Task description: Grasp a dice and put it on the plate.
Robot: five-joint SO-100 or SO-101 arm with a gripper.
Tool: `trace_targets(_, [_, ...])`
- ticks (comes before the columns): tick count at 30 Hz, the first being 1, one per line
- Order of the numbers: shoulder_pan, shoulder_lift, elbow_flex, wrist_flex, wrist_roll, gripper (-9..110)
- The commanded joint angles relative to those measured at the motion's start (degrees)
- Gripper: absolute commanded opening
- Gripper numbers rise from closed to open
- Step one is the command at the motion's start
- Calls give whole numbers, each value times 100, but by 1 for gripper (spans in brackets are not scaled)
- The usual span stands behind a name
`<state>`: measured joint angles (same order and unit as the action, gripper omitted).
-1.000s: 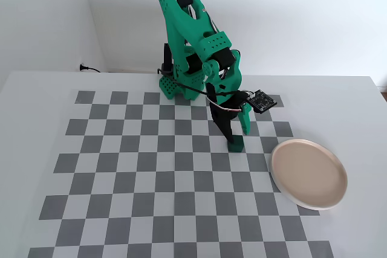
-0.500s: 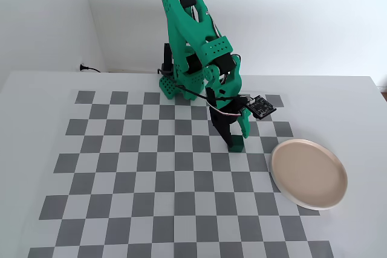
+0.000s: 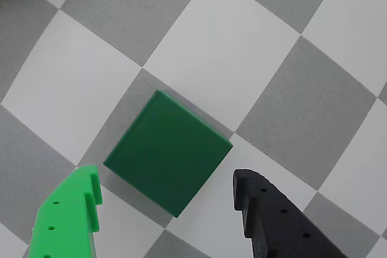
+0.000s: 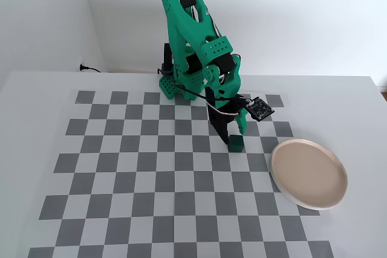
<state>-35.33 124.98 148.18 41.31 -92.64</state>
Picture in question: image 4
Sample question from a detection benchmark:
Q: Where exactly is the beige round plate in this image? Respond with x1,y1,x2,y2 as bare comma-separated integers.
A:
270,138,349,211

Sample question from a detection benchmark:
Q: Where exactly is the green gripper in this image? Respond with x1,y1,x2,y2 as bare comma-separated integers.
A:
205,70,250,146

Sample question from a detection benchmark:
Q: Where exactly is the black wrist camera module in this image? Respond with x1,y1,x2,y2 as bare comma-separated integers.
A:
217,94,276,123

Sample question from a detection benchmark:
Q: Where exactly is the grey white checkered mat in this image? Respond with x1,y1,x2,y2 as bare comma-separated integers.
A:
28,89,335,258

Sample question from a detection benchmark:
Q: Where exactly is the dark green dice cube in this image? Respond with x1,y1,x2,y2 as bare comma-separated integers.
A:
228,134,245,153

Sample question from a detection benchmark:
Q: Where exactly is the black wall plug cable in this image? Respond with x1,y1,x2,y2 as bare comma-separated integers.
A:
79,63,104,74

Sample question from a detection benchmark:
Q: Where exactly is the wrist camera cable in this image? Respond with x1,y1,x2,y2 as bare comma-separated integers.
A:
164,77,252,117

